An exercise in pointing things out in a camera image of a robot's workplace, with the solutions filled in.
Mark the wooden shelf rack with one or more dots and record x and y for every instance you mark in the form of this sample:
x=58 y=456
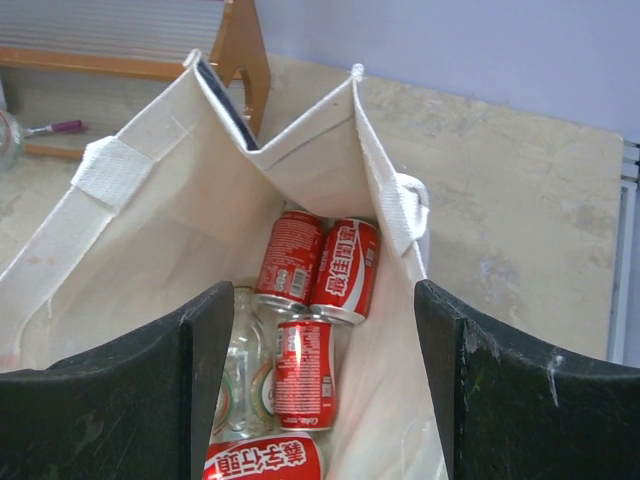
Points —
x=101 y=61

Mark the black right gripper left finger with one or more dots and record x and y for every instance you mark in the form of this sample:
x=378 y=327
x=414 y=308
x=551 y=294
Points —
x=138 y=407

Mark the red cola can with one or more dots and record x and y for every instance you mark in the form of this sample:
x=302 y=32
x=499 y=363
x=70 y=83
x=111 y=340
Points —
x=291 y=262

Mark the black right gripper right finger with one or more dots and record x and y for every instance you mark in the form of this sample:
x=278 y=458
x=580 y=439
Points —
x=511 y=406

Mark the cream canvas tote bag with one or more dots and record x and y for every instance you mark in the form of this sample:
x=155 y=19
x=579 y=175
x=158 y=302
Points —
x=182 y=198

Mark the purple capped marker pen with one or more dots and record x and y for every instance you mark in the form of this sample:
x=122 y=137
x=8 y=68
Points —
x=67 y=127

